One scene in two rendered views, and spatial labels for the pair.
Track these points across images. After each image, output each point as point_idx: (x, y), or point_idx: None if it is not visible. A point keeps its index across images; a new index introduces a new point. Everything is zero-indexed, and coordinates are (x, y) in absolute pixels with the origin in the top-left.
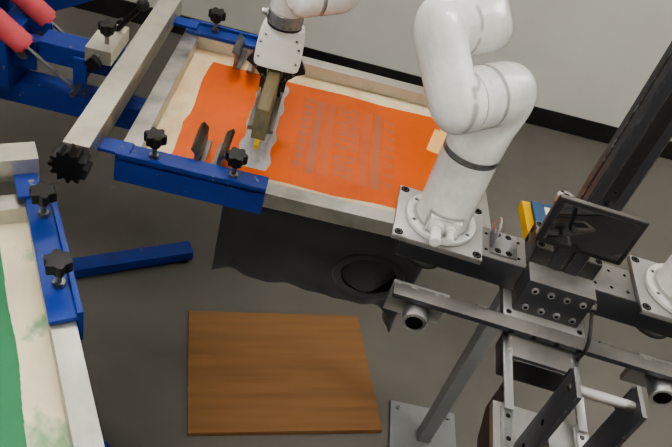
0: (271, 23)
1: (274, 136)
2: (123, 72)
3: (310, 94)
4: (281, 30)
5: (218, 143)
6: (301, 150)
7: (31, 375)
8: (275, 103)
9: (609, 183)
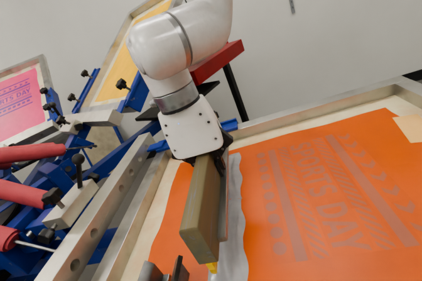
0: (161, 110)
1: (242, 217)
2: (78, 229)
3: (259, 149)
4: (173, 111)
5: (185, 261)
6: (277, 222)
7: None
8: (221, 187)
9: None
